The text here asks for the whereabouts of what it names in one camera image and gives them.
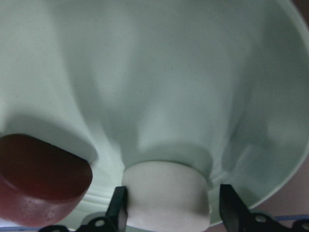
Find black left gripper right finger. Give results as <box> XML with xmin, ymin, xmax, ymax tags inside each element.
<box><xmin>219</xmin><ymin>184</ymin><xmax>251</xmax><ymax>232</ymax></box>

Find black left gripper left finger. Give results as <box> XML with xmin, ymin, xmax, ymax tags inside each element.
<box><xmin>105</xmin><ymin>186</ymin><xmax>127</xmax><ymax>230</ymax></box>

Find brown bun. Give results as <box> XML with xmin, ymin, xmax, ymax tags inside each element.
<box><xmin>0</xmin><ymin>134</ymin><xmax>93</xmax><ymax>227</ymax></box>

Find white bun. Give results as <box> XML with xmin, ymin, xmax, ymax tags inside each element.
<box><xmin>122</xmin><ymin>161</ymin><xmax>210</xmax><ymax>232</ymax></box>

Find light green plate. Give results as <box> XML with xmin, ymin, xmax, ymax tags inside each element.
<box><xmin>0</xmin><ymin>0</ymin><xmax>309</xmax><ymax>229</ymax></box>

